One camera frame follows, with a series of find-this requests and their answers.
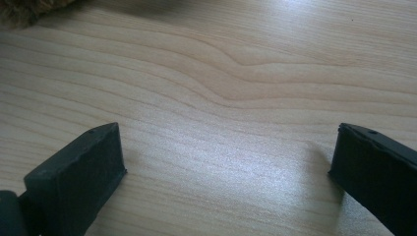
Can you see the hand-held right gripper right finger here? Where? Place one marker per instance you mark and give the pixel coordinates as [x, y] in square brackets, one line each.
[377, 177]

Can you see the brown teddy bear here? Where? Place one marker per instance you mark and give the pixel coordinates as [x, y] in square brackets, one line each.
[16, 11]

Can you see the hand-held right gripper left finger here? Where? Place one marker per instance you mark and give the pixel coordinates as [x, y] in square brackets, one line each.
[75, 170]

